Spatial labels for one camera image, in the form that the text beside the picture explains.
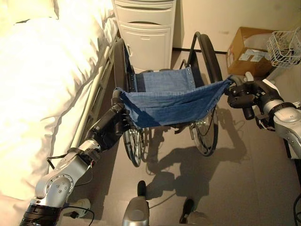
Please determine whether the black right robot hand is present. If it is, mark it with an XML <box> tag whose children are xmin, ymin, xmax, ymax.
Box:
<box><xmin>225</xmin><ymin>80</ymin><xmax>283</xmax><ymax>119</ymax></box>

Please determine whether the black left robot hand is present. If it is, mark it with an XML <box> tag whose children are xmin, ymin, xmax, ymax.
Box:
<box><xmin>92</xmin><ymin>103</ymin><xmax>137</xmax><ymax>151</ymax></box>

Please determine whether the wheelchair with blue fabric seat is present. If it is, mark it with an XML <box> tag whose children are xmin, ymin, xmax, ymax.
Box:
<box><xmin>111</xmin><ymin>32</ymin><xmax>243</xmax><ymax>168</ymax></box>

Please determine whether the bed with white duvet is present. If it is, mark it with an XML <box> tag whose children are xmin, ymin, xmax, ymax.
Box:
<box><xmin>0</xmin><ymin>0</ymin><xmax>123</xmax><ymax>226</ymax></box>

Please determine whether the brown cardboard box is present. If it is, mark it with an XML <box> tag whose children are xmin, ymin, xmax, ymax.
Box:
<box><xmin>226</xmin><ymin>26</ymin><xmax>280</xmax><ymax>77</ymax></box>

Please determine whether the white bedside cabinet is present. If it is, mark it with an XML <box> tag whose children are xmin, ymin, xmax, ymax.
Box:
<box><xmin>112</xmin><ymin>0</ymin><xmax>177</xmax><ymax>73</ymax></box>

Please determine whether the white pillow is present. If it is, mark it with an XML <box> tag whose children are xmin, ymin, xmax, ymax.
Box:
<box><xmin>0</xmin><ymin>0</ymin><xmax>59</xmax><ymax>25</ymax></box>

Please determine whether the metal bed side rail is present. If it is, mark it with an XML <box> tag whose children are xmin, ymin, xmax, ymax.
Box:
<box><xmin>71</xmin><ymin>39</ymin><xmax>119</xmax><ymax>148</ymax></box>

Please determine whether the white wire basket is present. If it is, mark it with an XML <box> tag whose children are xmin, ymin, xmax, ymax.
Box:
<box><xmin>267</xmin><ymin>23</ymin><xmax>301</xmax><ymax>68</ymax></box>

